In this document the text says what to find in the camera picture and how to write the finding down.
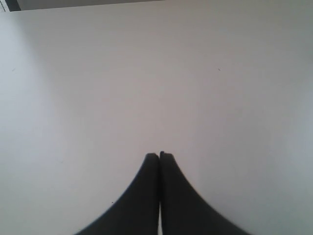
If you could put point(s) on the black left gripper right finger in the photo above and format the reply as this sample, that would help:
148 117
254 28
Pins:
183 211

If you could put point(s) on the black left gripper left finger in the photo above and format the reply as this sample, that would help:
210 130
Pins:
136 212

